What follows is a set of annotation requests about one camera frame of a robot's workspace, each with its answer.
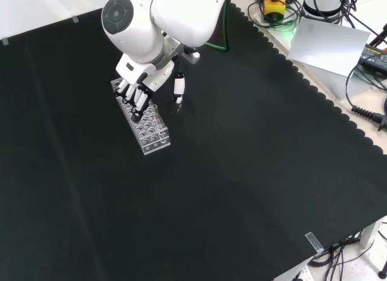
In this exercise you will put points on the white round device base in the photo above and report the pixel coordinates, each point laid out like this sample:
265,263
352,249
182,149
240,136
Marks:
321,3

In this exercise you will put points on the black power adapter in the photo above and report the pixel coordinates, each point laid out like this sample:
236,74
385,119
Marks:
375,56

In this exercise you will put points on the clear glass test tube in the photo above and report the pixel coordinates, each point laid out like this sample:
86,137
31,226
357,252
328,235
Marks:
157,118

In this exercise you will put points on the clear cloth clip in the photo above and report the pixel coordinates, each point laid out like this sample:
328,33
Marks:
4,41
314,242
75,19

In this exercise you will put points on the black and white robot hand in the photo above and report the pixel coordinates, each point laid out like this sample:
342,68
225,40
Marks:
142,78

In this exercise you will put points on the yellow stop button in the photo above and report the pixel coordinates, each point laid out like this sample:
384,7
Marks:
274,7

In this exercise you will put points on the pale board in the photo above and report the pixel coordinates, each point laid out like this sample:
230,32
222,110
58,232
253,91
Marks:
326,45

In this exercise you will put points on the black bench cloth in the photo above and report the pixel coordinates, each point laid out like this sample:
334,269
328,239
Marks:
211,172

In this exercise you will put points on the white bench leg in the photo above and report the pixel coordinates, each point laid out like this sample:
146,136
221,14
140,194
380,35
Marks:
372,232

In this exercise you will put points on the clear plastic test tube rack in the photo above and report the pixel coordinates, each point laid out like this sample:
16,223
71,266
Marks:
151,133

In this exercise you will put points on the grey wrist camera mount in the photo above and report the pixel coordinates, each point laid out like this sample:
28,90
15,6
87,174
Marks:
193,56

